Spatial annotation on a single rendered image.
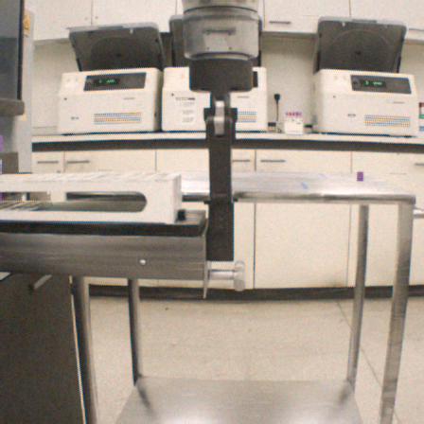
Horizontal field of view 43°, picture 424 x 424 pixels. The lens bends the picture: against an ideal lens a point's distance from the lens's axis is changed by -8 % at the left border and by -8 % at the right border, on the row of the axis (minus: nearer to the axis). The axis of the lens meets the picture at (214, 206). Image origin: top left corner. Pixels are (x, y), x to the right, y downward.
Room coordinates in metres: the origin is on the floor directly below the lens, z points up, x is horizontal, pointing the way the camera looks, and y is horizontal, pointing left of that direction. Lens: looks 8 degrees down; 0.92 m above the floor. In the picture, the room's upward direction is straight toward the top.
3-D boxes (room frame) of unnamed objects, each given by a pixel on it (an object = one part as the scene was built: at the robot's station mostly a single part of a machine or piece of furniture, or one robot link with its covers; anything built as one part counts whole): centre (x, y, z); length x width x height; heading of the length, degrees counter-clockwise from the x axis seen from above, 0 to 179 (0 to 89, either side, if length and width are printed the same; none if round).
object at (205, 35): (0.67, -0.01, 1.03); 0.09 x 0.09 x 0.06
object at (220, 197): (0.65, -0.01, 0.83); 0.03 x 0.01 x 0.05; 177
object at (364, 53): (3.23, -0.86, 1.25); 0.62 x 0.56 x 0.69; 177
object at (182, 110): (3.28, -0.01, 1.24); 0.62 x 0.56 x 0.69; 178
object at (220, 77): (0.67, -0.01, 0.96); 0.08 x 0.07 x 0.09; 177
